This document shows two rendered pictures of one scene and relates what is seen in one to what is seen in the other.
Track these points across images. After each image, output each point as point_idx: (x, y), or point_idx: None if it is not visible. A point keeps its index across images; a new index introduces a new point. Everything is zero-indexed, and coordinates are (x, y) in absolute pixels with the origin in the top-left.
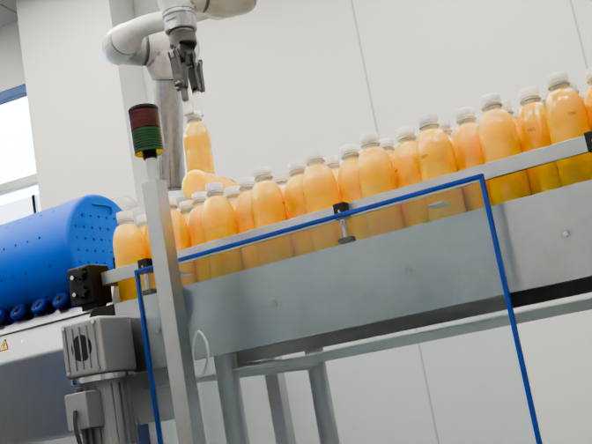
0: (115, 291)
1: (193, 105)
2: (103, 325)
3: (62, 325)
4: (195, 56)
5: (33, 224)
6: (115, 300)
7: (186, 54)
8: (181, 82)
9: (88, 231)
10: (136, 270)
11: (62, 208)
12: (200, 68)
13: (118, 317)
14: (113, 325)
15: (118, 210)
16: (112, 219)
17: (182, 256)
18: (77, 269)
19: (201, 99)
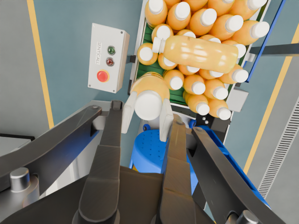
0: (194, 116)
1: (166, 102)
2: (244, 90)
3: (240, 111)
4: (90, 184)
5: (192, 194)
6: (193, 115)
7: (192, 204)
8: (204, 130)
9: (186, 155)
10: (248, 81)
11: (196, 180)
12: (50, 147)
13: (236, 89)
14: (239, 89)
15: (152, 159)
16: (161, 156)
17: (263, 50)
18: (229, 123)
19: (130, 99)
